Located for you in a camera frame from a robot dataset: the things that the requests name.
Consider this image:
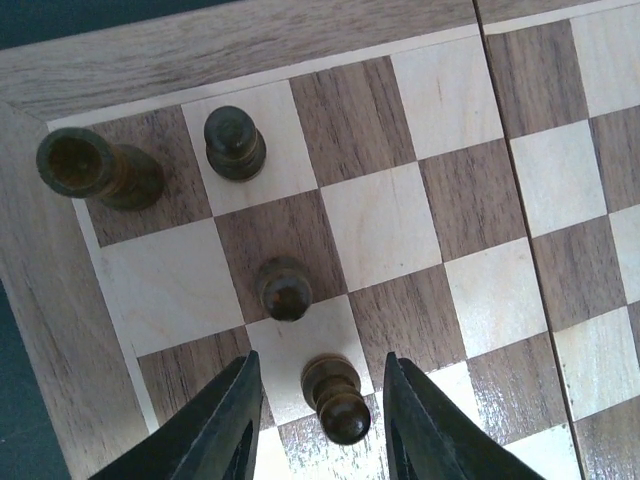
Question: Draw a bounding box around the dark rook piece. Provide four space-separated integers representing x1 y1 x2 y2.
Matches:
36 127 165 211

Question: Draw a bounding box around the wooden folding chess board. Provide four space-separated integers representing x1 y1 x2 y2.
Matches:
1 1 639 479

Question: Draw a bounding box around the dark pawn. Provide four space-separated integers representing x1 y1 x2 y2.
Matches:
203 105 266 182
301 353 372 446
256 256 313 322

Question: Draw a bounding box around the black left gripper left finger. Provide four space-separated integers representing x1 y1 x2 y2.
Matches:
93 350 263 479

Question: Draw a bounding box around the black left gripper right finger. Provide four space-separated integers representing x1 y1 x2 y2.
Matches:
383 352 541 479

